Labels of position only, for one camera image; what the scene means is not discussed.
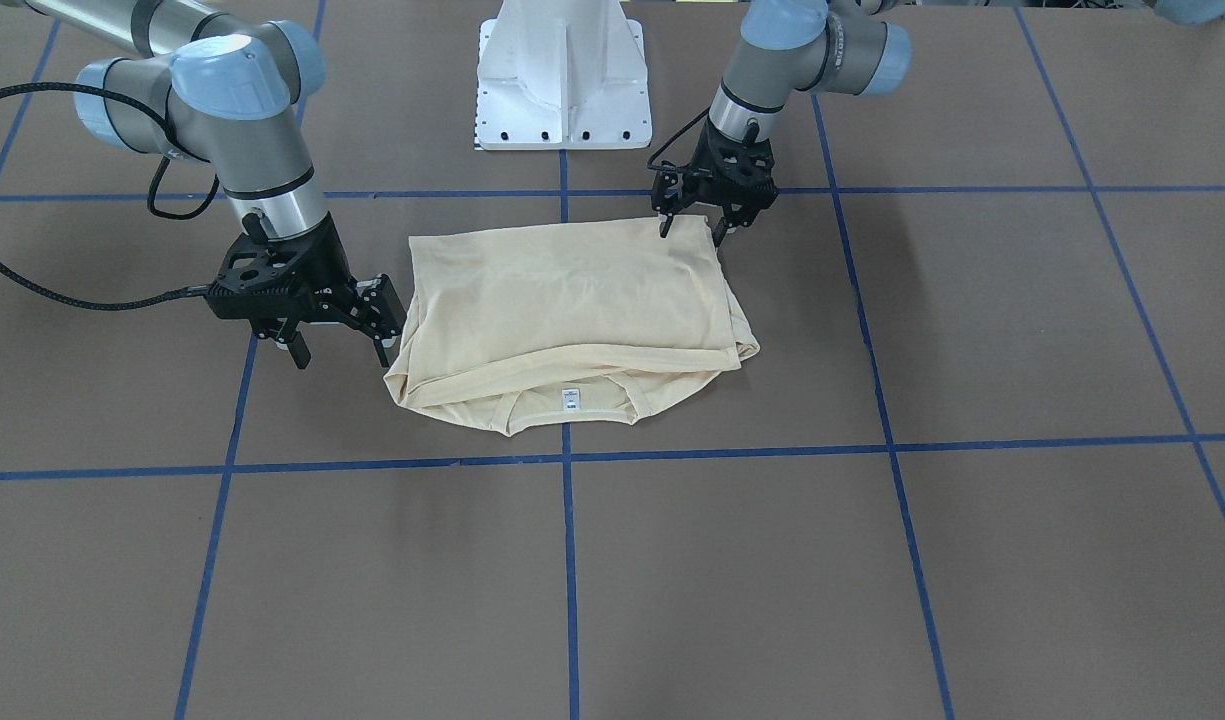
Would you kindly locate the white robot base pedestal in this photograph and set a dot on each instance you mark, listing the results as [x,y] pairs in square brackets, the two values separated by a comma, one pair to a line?
[562,75]

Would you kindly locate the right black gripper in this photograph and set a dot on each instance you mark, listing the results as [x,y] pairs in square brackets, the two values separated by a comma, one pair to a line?
[329,262]

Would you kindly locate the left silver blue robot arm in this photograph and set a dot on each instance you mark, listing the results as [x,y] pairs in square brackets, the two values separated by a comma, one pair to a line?
[814,47]

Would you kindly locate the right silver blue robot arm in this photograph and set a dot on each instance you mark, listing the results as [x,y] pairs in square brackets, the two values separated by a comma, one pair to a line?
[196,83]

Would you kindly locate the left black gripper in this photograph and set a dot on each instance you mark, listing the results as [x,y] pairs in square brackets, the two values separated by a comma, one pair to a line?
[694,187]

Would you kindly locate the beige long sleeve graphic shirt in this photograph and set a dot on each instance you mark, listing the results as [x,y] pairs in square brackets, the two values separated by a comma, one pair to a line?
[516,328]

